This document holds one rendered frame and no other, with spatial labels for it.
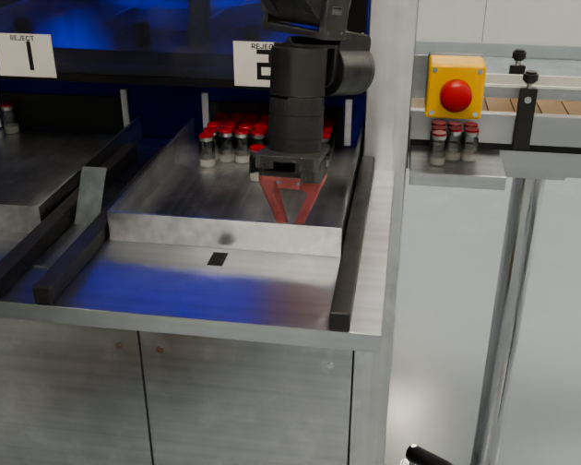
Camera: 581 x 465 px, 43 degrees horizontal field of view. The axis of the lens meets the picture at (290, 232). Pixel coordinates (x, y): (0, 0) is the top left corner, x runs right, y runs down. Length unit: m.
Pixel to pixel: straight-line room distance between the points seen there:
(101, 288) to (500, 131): 0.63
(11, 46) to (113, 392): 0.60
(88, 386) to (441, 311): 1.32
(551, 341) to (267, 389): 1.24
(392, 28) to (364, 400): 0.60
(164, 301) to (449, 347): 1.57
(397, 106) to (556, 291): 1.66
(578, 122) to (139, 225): 0.64
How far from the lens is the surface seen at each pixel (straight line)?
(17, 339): 1.35
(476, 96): 0.99
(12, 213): 0.89
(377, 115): 1.00
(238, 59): 1.00
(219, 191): 0.95
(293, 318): 0.68
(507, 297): 1.29
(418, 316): 2.33
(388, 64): 0.98
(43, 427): 1.45
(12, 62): 1.12
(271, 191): 0.77
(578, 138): 1.14
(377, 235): 0.84
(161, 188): 0.96
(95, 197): 0.89
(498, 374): 1.38
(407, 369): 2.10
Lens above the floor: 1.26
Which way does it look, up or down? 27 degrees down
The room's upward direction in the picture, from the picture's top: straight up
